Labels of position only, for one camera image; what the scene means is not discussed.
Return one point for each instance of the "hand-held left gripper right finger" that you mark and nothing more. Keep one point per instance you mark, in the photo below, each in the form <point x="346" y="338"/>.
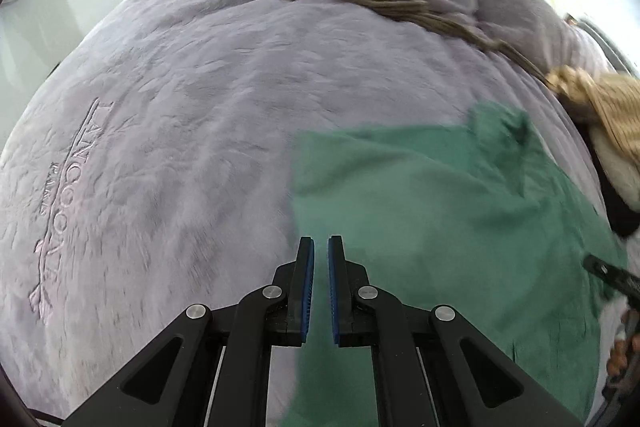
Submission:
<point x="334" y="287"/>

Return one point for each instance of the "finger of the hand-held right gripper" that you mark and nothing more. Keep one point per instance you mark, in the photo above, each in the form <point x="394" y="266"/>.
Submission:
<point x="610" y="274"/>

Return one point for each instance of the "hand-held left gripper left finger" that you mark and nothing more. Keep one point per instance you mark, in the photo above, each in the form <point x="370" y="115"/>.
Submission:
<point x="308" y="287"/>

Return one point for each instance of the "green shirt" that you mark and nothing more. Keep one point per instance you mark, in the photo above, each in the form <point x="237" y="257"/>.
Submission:
<point x="425" y="207"/>

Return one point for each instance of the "person's right hand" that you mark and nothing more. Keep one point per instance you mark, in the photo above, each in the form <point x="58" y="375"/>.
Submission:
<point x="619" y="354"/>

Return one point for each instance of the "black garment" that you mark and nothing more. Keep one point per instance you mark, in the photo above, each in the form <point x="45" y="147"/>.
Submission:
<point x="617" y="214"/>

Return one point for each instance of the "cream fluffy garment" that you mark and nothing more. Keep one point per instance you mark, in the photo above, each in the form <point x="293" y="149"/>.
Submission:
<point x="620" y="172"/>

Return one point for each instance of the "tan knitted sweater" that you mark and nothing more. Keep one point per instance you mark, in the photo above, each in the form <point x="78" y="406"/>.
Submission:
<point x="615" y="107"/>

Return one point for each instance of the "grey ribbed bed sheet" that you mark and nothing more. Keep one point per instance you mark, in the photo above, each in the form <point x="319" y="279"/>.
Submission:
<point x="595" y="52"/>

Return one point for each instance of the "lilac plush blanket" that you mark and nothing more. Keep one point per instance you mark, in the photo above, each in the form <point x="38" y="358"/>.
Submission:
<point x="175" y="107"/>

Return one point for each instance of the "lilac plush pillow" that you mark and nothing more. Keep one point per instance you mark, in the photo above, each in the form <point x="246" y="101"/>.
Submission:
<point x="510" y="7"/>

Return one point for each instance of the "brown knitted scarf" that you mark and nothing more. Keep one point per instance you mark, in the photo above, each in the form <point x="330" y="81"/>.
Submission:
<point x="400" y="7"/>

